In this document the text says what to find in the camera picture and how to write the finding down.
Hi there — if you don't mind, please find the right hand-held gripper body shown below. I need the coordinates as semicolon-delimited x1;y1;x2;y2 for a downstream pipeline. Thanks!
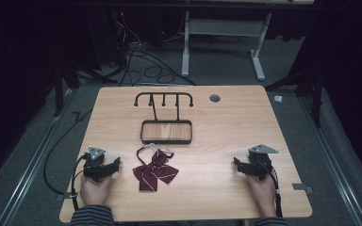
246;143;279;182

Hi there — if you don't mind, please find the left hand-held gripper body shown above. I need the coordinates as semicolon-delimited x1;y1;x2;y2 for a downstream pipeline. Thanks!
82;146;108;183

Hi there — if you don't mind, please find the dark red striped bow tie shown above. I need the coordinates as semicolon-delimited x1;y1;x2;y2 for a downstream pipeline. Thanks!
132;142;180;193

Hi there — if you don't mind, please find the black hook rack wooden tray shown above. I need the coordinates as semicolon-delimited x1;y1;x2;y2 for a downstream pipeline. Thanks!
133;91;194;145

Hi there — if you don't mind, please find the person's left hand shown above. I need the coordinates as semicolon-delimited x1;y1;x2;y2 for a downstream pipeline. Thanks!
79;174;113;207

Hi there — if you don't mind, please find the person's right hand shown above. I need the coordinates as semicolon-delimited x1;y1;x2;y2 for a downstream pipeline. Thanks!
245;174;278;209

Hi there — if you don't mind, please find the black metal stand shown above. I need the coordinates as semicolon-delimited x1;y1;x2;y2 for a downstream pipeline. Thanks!
265;66;325;129
52;57;119;119

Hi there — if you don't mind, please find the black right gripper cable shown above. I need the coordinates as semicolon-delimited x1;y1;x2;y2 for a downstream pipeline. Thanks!
258;160;284;218

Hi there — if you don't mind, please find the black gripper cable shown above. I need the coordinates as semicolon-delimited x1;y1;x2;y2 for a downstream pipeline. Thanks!
42;107;92;212
258;160;284;218

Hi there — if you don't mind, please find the grey table bracket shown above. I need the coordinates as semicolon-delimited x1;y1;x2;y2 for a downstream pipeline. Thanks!
291;183;314;194
56;191;78;202

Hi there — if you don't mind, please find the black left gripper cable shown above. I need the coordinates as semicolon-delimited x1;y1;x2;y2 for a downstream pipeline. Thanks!
42;107;92;212

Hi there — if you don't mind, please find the grey metal floor rail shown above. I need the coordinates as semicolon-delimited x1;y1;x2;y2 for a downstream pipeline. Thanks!
297;95;362;226
0;88;76;226

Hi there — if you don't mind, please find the bundle of black floor cables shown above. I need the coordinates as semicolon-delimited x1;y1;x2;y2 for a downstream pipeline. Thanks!
107;12;199;88

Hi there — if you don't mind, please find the white metal desk frame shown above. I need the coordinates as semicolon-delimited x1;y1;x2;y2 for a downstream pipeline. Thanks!
180;10;273;82

